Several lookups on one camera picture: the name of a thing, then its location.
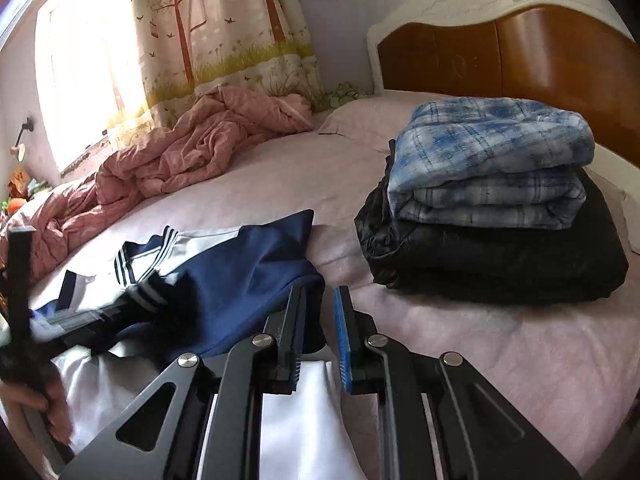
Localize wall lamp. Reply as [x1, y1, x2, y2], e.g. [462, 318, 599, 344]
[10, 117, 35, 162]

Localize folded blue plaid shirt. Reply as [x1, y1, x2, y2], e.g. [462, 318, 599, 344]
[387, 99, 596, 231]

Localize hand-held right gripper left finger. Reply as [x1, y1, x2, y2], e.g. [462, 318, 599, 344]
[59, 286, 307, 480]

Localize crumpled pink quilt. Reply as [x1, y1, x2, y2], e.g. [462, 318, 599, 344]
[0, 85, 315, 281]

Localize green patterned cloth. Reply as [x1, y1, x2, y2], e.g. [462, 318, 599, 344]
[325, 81, 370, 110]

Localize tree print curtain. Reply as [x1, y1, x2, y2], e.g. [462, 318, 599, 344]
[107, 0, 326, 136]

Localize window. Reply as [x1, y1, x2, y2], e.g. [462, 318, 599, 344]
[35, 0, 151, 176]

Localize pink pillow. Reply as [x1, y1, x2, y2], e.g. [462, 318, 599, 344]
[317, 90, 481, 153]

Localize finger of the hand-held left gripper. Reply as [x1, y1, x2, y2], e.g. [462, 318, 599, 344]
[36, 280, 171, 358]

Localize folded black clothes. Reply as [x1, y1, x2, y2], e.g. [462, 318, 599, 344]
[354, 140, 630, 306]

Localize white and navy baseball jacket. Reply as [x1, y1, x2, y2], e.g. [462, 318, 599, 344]
[27, 210, 371, 480]

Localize wooden headboard with white frame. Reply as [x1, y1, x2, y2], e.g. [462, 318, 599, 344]
[366, 0, 640, 256]

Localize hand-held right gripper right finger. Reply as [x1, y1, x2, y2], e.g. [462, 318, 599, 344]
[334, 285, 583, 480]

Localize person's left hand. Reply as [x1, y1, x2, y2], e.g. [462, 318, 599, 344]
[0, 376, 74, 447]

